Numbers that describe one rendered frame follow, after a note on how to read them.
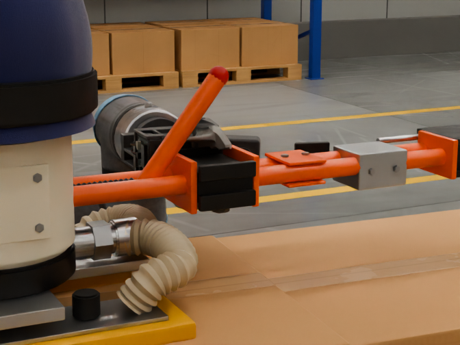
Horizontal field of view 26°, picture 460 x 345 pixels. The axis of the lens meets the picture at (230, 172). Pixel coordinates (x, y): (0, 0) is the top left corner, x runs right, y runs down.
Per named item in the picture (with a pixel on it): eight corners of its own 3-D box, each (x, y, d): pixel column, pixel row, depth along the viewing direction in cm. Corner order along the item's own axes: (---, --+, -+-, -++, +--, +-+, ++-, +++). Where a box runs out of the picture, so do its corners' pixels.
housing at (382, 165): (359, 192, 119) (361, 155, 118) (330, 179, 125) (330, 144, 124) (408, 185, 122) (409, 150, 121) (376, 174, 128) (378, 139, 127)
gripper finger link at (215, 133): (188, 152, 111) (163, 158, 119) (237, 148, 113) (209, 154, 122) (185, 124, 111) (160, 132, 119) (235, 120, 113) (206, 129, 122)
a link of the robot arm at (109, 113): (151, 152, 150) (148, 87, 148) (179, 170, 139) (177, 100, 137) (90, 159, 147) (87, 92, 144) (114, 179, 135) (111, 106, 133)
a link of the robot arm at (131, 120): (177, 166, 139) (176, 98, 136) (189, 174, 134) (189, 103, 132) (115, 172, 135) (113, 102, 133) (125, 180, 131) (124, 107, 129)
